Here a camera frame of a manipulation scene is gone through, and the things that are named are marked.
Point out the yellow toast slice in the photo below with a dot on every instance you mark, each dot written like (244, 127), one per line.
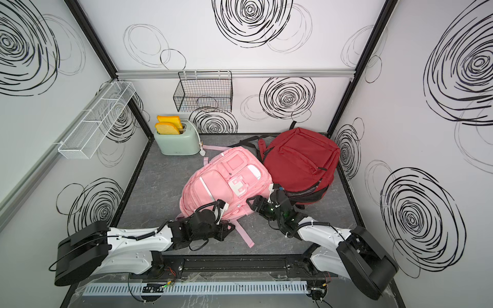
(175, 120)
(164, 128)

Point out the front yellow toast slice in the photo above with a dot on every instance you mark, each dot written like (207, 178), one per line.
(164, 128)

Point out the white mesh wall shelf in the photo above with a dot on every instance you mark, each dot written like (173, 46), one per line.
(108, 118)

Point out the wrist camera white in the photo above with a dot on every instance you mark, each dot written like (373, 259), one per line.
(222, 206)
(271, 189)

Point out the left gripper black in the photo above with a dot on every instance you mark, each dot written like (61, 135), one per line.
(224, 231)

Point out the pink tape outline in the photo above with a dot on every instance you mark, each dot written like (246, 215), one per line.
(234, 175)

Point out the mint green toaster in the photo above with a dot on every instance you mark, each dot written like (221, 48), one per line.
(186, 143)

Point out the rear yellow toast slice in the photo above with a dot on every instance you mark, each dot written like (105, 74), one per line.
(175, 120)

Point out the white slotted cable duct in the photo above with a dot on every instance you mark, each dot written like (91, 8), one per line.
(196, 288)

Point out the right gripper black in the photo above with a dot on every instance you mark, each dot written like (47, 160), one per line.
(257, 203)

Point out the black wire basket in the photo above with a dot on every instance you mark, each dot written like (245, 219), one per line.
(204, 89)

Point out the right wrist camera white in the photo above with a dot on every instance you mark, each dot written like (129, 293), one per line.
(271, 189)

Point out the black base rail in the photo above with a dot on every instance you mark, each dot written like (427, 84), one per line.
(179, 266)

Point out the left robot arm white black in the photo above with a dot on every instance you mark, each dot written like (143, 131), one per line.
(99, 249)

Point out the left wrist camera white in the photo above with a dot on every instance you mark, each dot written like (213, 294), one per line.
(222, 206)

